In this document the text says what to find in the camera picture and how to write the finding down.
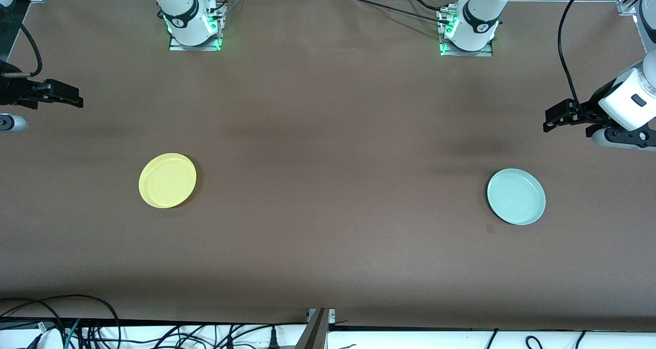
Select pale green plate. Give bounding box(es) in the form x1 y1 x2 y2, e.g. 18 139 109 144
487 168 546 225

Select yellow plate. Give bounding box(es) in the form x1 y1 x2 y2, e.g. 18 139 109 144
139 153 197 209

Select brown table cover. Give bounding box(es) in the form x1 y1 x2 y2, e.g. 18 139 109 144
0 0 656 332

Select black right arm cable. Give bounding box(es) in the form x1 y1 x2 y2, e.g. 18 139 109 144
0 5 43 78

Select short black cable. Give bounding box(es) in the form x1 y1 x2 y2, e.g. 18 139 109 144
407 0 459 12

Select black looped cable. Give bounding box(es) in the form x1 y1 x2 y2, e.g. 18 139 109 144
0 294 122 349

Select long black cable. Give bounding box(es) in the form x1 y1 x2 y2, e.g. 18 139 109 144
351 0 453 26

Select teal cable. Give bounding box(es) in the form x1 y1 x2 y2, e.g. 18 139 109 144
64 318 81 349

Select aluminium frame profile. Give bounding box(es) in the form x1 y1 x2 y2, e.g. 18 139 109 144
295 308 336 349

